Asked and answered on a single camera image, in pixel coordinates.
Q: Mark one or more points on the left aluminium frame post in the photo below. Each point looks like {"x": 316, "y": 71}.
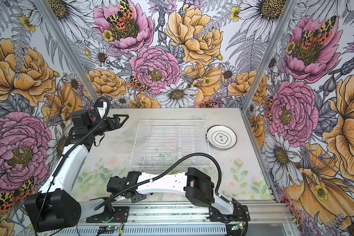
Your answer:
{"x": 58, "y": 32}

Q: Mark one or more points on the white wire dish rack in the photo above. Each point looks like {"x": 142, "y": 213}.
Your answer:
{"x": 160, "y": 143}

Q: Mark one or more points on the white vented cable duct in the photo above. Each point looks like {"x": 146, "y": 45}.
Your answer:
{"x": 146, "y": 230}

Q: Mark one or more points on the aluminium front rail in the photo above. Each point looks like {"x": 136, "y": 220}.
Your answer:
{"x": 154, "y": 213}

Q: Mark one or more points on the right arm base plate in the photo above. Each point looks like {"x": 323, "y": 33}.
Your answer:
{"x": 240, "y": 214}

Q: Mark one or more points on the right aluminium frame post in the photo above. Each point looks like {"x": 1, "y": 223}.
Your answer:
{"x": 274, "y": 40}

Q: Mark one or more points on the aluminium frame post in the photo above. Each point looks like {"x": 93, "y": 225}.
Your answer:
{"x": 58, "y": 32}
{"x": 274, "y": 40}

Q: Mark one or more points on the green circuit board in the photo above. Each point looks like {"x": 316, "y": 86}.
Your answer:
{"x": 106, "y": 230}

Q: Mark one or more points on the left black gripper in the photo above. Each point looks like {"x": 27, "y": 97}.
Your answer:
{"x": 112, "y": 126}

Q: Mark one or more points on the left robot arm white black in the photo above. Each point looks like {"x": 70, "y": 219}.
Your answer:
{"x": 53, "y": 207}

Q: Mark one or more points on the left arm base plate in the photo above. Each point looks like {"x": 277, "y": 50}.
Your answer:
{"x": 116, "y": 214}

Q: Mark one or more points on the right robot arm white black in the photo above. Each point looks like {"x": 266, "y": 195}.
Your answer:
{"x": 194, "y": 185}

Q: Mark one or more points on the plate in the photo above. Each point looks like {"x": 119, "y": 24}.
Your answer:
{"x": 221, "y": 137}

